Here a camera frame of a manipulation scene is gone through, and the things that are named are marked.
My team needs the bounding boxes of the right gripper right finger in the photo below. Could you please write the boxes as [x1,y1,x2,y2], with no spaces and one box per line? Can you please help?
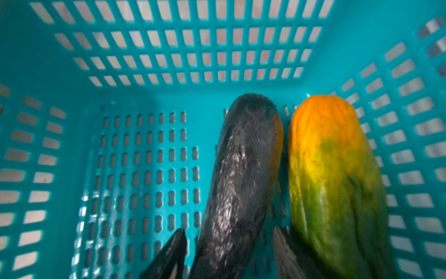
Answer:
[272,226,326,279]

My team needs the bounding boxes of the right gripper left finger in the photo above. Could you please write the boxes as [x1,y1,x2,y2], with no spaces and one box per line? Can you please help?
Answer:
[139,229,187,279]

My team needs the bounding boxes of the orange green toy cucumber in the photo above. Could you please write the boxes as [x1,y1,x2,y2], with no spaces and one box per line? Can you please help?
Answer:
[288,95,397,279]

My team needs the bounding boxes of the black toy eggplant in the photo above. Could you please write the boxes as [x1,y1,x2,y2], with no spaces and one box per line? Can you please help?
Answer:
[189,93,284,279]

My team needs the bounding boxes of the teal plastic basket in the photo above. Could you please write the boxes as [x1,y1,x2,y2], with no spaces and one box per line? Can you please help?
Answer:
[1,1,446,279]

